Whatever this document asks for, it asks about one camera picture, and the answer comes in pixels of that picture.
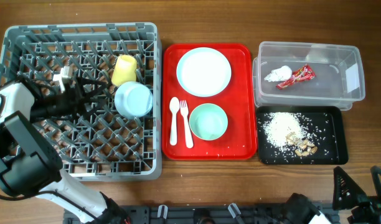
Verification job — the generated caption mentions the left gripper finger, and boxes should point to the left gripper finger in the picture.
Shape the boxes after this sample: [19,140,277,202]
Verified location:
[82,98,106,119]
[75,77,108,97]

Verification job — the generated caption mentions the red plastic serving tray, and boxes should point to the red plastic serving tray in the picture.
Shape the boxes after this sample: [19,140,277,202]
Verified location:
[161,43,257,161]

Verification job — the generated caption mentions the white plastic spoon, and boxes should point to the white plastic spoon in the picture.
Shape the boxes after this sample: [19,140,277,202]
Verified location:
[169,97,180,146]

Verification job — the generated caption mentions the grey plastic dishwasher rack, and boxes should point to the grey plastic dishwasher rack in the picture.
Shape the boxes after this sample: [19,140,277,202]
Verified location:
[0,22,162,182]

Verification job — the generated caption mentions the black plastic tray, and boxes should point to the black plastic tray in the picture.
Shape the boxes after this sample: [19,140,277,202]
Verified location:
[256,106,349,165]

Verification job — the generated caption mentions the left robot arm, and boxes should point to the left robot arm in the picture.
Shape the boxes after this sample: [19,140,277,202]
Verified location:
[0,74,131,223]

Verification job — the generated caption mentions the red snack wrapper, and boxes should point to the red snack wrapper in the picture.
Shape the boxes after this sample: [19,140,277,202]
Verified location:
[276,64,316,90]

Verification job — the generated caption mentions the light blue bowl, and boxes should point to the light blue bowl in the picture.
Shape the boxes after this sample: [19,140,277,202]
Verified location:
[114,82,153,119]

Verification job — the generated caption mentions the clear plastic bin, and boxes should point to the clear plastic bin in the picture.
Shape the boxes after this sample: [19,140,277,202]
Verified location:
[252,41,365,110]

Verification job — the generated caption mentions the light blue round plate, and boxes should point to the light blue round plate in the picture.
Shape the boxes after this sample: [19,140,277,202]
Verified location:
[176,47,232,98]

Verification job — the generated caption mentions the white tissue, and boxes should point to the white tissue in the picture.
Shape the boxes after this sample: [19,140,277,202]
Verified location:
[264,65,293,82]

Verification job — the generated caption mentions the mint green bowl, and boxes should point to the mint green bowl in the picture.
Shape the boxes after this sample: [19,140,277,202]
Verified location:
[189,103,228,141]

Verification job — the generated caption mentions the rice and peanut leftovers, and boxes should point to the rice and peanut leftovers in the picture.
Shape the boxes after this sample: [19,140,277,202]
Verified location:
[258,112,327,160]

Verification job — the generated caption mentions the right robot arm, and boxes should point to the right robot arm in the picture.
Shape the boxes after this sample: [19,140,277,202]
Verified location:
[281,166,381,223]

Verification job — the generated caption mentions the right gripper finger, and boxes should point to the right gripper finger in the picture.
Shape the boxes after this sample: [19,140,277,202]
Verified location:
[369,165,381,198]
[332,166,367,210]

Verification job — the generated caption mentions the white plastic fork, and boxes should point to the white plastic fork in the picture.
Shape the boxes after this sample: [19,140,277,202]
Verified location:
[180,100,194,148]

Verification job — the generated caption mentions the yellow plastic cup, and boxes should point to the yellow plastic cup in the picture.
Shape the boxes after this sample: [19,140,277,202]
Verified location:
[111,55,137,86]

